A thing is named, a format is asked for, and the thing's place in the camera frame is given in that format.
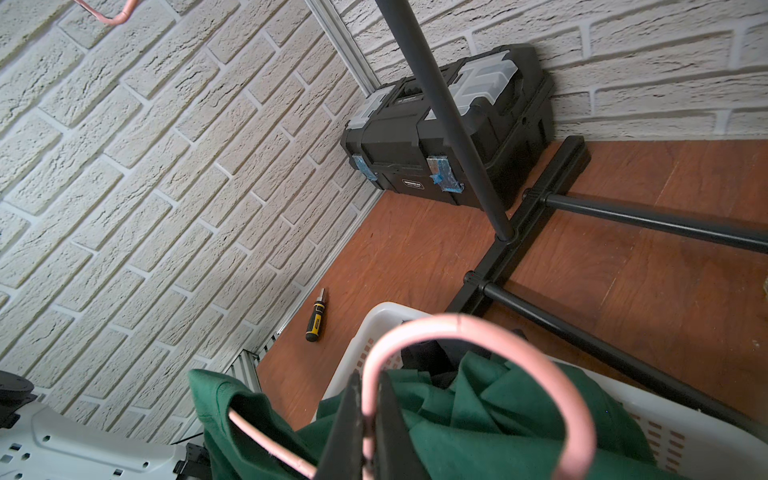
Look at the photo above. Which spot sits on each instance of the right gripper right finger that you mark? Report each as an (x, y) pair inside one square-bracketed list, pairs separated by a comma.
[(395, 456)]

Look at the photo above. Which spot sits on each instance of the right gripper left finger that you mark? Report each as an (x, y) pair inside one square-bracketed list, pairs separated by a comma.
[(342, 456)]

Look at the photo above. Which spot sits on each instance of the green t-shirt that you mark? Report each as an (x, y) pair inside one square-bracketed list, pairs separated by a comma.
[(493, 422)]

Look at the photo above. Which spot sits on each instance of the pink hanger of green shirt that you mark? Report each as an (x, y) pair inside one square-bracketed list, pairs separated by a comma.
[(580, 442)]

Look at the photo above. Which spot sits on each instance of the white perforated laundry basket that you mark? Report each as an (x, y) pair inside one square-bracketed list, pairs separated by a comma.
[(683, 441)]

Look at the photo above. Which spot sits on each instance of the black t-shirt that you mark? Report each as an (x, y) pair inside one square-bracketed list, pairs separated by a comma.
[(439, 358)]

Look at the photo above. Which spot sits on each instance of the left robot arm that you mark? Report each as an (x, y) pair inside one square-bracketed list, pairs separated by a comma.
[(39, 443)]

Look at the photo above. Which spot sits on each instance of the yellow black screwdriver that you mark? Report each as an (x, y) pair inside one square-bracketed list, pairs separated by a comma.
[(314, 327)]

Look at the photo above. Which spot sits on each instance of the black clothes rack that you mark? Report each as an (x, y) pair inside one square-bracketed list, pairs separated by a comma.
[(515, 234)]

